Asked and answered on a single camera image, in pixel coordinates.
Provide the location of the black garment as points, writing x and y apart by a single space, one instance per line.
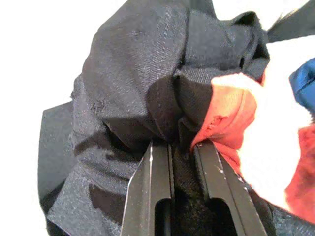
135 73

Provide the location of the red garment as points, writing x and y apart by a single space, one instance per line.
226 127

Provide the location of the blue garment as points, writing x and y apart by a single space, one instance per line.
305 83

